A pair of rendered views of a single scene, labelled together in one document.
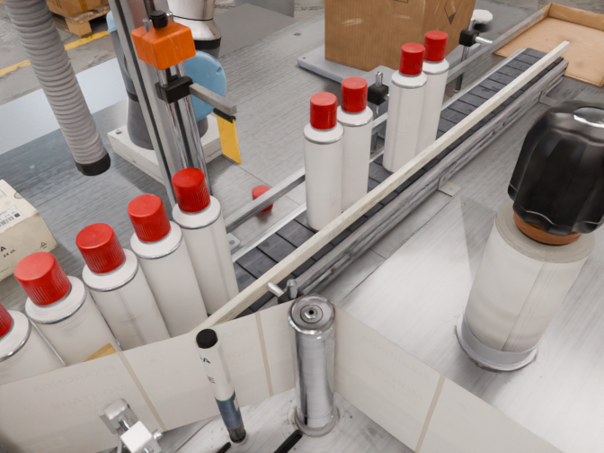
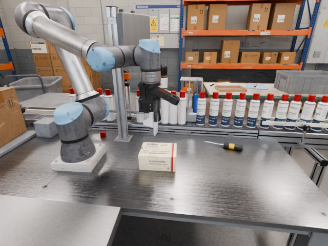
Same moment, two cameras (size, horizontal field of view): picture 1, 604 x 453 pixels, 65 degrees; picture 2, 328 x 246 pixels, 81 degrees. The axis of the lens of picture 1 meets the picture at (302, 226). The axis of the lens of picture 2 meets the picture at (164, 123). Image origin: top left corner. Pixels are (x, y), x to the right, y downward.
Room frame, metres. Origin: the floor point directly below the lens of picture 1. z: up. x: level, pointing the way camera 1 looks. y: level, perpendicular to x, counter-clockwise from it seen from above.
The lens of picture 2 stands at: (0.98, 1.10, 1.34)
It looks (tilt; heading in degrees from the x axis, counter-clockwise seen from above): 22 degrees down; 231
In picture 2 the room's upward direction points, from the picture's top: straight up
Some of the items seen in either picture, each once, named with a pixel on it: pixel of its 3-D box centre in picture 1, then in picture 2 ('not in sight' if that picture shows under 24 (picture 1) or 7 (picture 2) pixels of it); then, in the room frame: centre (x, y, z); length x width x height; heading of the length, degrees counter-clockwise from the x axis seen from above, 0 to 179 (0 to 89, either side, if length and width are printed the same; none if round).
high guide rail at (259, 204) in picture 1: (392, 114); (76, 109); (0.68, -0.16, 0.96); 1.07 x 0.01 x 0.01; 134
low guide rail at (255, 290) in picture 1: (426, 156); (84, 113); (0.62, -0.21, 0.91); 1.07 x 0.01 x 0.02; 134
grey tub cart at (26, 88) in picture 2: not in sight; (40, 100); (0.62, -2.55, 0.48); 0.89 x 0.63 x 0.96; 65
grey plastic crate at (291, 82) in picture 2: not in sight; (307, 81); (-1.88, 0.35, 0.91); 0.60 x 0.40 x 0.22; 140
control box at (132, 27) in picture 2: not in sight; (131, 35); (0.44, 0.16, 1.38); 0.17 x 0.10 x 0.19; 9
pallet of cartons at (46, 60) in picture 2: not in sight; (71, 73); (-0.24, -3.88, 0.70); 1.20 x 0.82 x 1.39; 142
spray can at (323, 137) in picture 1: (324, 166); (109, 105); (0.51, -0.03, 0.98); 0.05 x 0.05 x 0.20
